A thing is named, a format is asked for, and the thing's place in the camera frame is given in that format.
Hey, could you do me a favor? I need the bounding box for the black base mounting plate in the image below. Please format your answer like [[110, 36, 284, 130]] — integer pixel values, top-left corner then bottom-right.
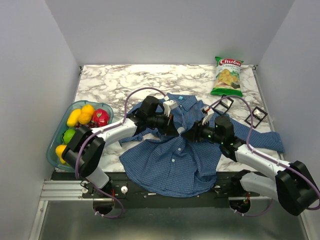
[[81, 171, 251, 209]]

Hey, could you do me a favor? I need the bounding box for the green cassava chips bag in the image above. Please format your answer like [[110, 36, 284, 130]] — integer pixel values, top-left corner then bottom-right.
[[210, 56, 243, 97]]

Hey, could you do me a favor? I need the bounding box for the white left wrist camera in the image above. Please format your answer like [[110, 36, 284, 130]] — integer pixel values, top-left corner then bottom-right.
[[162, 96, 178, 117]]

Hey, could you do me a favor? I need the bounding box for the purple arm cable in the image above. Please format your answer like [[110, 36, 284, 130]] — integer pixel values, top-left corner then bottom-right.
[[204, 94, 320, 217], [74, 87, 168, 219]]

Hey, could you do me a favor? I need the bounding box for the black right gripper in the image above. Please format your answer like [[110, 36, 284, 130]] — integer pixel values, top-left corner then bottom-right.
[[180, 117, 224, 145]]

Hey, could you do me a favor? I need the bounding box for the yellow mango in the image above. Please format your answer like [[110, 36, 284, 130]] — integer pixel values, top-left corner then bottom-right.
[[66, 108, 82, 128]]

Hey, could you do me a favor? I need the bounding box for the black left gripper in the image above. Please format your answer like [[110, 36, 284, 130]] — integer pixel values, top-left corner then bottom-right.
[[147, 111, 180, 137]]

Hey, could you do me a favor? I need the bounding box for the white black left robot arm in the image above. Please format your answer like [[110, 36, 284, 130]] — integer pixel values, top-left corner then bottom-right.
[[61, 96, 179, 198]]

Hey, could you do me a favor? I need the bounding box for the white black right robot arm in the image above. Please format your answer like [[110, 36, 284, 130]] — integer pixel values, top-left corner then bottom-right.
[[182, 116, 320, 216]]

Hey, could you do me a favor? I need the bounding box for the teal plastic fruit basket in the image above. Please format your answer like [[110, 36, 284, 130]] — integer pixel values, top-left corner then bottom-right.
[[46, 100, 114, 173]]

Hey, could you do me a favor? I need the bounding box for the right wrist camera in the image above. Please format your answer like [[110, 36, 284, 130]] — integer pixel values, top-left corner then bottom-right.
[[201, 106, 215, 126]]

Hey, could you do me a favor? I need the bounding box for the blue checked shirt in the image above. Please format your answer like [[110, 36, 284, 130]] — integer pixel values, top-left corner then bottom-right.
[[119, 93, 284, 198]]

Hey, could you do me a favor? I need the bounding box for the yellow pear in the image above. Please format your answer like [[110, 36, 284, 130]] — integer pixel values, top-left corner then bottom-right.
[[55, 144, 67, 164]]

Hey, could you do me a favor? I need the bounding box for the aluminium frame rail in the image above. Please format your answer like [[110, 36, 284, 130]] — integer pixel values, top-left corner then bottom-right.
[[39, 179, 88, 201]]

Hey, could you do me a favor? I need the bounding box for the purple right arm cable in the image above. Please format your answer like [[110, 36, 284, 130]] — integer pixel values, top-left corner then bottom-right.
[[204, 94, 320, 217]]

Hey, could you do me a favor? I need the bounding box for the orange fruit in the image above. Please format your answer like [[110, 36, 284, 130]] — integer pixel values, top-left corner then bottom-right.
[[81, 104, 95, 116], [78, 112, 92, 125]]

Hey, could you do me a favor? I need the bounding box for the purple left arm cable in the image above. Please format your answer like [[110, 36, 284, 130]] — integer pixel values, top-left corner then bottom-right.
[[74, 87, 168, 219]]

